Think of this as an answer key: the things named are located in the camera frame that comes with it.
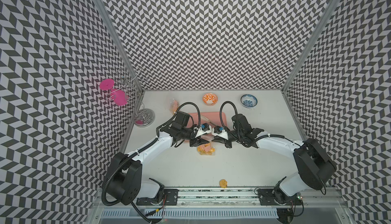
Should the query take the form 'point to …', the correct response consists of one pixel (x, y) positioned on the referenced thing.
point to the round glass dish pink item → (144, 117)
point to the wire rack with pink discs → (126, 89)
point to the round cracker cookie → (223, 183)
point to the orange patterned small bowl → (210, 99)
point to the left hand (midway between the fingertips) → (206, 137)
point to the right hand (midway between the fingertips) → (214, 139)
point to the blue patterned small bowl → (249, 101)
